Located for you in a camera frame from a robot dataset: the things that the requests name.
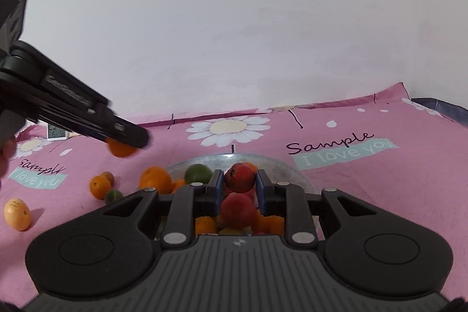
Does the pink printed blanket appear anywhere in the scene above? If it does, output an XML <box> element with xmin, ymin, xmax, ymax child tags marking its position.
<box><xmin>0</xmin><ymin>81</ymin><xmax>468</xmax><ymax>312</ymax></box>

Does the blue checked sheet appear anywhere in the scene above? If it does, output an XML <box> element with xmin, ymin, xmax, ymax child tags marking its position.
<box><xmin>411</xmin><ymin>97</ymin><xmax>468</xmax><ymax>124</ymax></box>

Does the pile of mixed small fruit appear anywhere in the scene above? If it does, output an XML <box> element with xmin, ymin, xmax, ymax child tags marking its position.
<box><xmin>90</xmin><ymin>161</ymin><xmax>286</xmax><ymax>236</ymax></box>
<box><xmin>105</xmin><ymin>164</ymin><xmax>213</xmax><ymax>205</ymax></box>

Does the pile of red tomatoes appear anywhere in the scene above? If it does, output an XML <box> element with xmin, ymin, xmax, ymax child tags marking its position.
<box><xmin>219</xmin><ymin>189</ymin><xmax>260</xmax><ymax>234</ymax></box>

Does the small orange tangerine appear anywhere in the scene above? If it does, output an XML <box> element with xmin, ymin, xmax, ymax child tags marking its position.
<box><xmin>107</xmin><ymin>138</ymin><xmax>141</xmax><ymax>158</ymax></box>

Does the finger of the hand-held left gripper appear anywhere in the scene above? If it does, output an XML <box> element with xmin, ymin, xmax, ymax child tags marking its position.
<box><xmin>85</xmin><ymin>106</ymin><xmax>151</xmax><ymax>151</ymax></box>

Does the white patterned bowl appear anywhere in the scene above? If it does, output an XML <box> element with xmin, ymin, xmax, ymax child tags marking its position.
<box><xmin>154</xmin><ymin>153</ymin><xmax>319</xmax><ymax>241</ymax></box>

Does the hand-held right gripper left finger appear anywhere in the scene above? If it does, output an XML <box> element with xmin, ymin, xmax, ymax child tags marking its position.
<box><xmin>102</xmin><ymin>169</ymin><xmax>224</xmax><ymax>245</ymax></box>

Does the yellow pepino melon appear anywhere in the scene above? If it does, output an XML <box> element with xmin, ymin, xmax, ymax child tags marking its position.
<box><xmin>4</xmin><ymin>198</ymin><xmax>32</xmax><ymax>231</ymax></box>

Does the white digital clock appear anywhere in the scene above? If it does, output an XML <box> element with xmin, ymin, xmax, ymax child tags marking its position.
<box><xmin>47</xmin><ymin>123</ymin><xmax>69</xmax><ymax>141</ymax></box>

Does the round red tomato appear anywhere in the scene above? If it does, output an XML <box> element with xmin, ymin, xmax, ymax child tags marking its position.
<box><xmin>224</xmin><ymin>162</ymin><xmax>257</xmax><ymax>194</ymax></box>

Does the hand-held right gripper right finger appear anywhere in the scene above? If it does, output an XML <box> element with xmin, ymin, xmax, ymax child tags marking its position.
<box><xmin>255</xmin><ymin>169</ymin><xmax>379</xmax><ymax>245</ymax></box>

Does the person's left hand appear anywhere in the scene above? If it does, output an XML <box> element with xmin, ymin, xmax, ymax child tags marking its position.
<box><xmin>0</xmin><ymin>135</ymin><xmax>18</xmax><ymax>188</ymax></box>

